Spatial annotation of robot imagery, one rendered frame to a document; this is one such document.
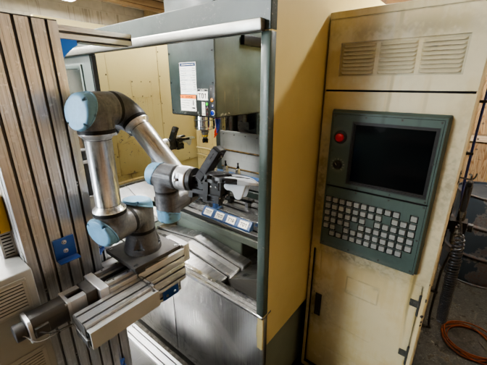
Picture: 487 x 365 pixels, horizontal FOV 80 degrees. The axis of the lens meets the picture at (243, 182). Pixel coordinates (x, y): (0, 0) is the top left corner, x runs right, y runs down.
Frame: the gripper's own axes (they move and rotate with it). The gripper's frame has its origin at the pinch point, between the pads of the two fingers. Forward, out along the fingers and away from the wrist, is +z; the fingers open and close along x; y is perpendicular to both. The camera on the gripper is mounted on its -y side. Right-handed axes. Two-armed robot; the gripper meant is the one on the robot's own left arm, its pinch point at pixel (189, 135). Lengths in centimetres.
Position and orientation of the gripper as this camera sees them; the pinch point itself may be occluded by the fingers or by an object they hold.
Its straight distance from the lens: 218.7
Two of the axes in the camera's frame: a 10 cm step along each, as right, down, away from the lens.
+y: 0.2, 9.4, 3.5
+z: 6.3, -2.8, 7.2
